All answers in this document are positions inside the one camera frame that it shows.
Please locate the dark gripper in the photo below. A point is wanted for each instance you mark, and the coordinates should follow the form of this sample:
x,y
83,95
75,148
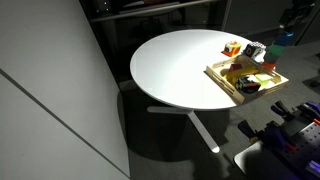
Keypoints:
x,y
295,11

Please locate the green building block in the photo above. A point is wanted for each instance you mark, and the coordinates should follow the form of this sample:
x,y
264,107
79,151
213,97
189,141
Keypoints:
x,y
276,49

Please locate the orange yellow pattern cube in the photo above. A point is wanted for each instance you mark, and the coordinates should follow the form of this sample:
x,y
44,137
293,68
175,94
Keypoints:
x,y
231,48

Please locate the black white pattern cube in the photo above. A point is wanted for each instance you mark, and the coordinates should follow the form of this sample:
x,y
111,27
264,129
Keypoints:
x,y
254,49

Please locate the pink block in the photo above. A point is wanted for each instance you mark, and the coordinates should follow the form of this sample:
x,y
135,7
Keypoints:
x,y
235,67

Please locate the white table base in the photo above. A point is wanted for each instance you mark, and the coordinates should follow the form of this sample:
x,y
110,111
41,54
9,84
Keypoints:
x,y
200,125

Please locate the black cart plate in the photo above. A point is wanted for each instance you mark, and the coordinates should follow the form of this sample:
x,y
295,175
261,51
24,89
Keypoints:
x,y
260,163

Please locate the printed picture cube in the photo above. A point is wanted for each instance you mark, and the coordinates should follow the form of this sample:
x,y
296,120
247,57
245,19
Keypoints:
x,y
247,85

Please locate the perforated metal breadboard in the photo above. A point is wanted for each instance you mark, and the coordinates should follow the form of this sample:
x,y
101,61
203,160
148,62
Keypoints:
x,y
310,141

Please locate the blue building block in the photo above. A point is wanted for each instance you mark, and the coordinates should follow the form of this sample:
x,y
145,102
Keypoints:
x,y
284,38

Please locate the wooden tray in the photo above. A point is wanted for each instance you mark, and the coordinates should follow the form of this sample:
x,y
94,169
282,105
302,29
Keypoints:
x,y
246,98

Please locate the grey desk frame bar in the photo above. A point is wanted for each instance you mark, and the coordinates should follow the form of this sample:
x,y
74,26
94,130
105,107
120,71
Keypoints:
x,y
150,10

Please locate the orange building block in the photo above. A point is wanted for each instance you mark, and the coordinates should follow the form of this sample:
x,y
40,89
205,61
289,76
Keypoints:
x,y
269,65

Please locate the light green cube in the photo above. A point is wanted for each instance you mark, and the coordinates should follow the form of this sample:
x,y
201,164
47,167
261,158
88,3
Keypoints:
x,y
263,77

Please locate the purple black bar clamp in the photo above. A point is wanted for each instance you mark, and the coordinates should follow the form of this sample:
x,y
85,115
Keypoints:
x,y
283,109

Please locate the yellow banana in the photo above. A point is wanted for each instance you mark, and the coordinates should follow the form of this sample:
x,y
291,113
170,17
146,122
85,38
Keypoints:
x,y
238,74

